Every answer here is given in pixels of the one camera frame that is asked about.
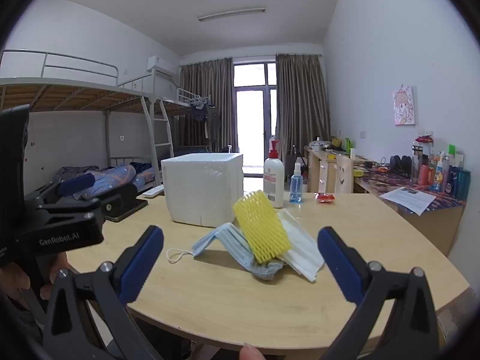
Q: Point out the person's left hand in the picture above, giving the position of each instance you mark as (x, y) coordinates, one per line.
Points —
(17, 281)

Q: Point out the blue spray bottle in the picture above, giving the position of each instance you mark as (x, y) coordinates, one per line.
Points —
(295, 189)

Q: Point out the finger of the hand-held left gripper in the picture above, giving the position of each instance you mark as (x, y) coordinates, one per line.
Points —
(120, 197)
(77, 183)

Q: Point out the white foam box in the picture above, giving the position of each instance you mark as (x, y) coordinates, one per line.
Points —
(195, 191)

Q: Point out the red snack packet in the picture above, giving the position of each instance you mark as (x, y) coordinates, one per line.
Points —
(324, 197)

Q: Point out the white air conditioner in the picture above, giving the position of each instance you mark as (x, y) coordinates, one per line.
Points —
(159, 63)

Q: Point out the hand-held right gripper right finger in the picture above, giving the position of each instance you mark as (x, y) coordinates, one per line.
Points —
(341, 266)

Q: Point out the white remote control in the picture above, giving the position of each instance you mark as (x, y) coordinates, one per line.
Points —
(153, 191)

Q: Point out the wooden desk with drawers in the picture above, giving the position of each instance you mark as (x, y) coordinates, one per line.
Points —
(322, 172)

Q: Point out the person's right hand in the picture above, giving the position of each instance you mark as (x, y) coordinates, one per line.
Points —
(251, 352)

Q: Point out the black flat case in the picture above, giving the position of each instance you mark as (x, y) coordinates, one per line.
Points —
(127, 212)

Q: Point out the blue face mask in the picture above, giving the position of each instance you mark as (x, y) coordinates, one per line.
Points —
(234, 243)

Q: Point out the blue patterned blanket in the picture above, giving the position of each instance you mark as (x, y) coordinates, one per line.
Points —
(108, 178)

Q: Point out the pink wall poster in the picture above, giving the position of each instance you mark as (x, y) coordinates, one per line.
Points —
(404, 105)

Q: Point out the wooden chair with smiley face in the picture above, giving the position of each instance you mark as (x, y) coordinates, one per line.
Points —
(344, 176)

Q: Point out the glass balcony door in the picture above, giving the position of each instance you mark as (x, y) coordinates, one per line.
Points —
(255, 120)

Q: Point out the metal bunk bed with ladder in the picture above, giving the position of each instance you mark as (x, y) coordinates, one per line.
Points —
(56, 97)

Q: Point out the brown curtain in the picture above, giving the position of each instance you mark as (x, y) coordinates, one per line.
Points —
(300, 101)
(202, 78)

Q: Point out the green packet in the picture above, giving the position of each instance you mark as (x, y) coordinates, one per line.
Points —
(348, 146)

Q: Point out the row of toiletry bottles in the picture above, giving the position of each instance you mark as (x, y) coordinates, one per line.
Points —
(442, 176)

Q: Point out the hanging dark clothes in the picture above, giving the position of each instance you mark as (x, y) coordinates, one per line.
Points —
(210, 120)

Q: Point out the white face mask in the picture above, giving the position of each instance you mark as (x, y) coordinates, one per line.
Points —
(303, 255)

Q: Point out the wooden desk with patterned cover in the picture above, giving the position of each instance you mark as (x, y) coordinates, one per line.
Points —
(442, 225)

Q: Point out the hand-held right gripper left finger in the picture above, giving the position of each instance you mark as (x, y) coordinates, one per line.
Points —
(140, 266)

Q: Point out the white pump lotion bottle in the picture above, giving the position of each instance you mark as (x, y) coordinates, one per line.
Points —
(273, 183)

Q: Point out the ceiling tube light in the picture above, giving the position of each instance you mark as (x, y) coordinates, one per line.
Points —
(232, 14)

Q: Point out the yellow foam net sleeve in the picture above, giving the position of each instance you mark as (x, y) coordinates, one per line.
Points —
(262, 228)

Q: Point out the black headphones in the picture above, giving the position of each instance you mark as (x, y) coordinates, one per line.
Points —
(399, 165)

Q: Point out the printed paper sheet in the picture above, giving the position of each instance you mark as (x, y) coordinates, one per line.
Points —
(407, 199)

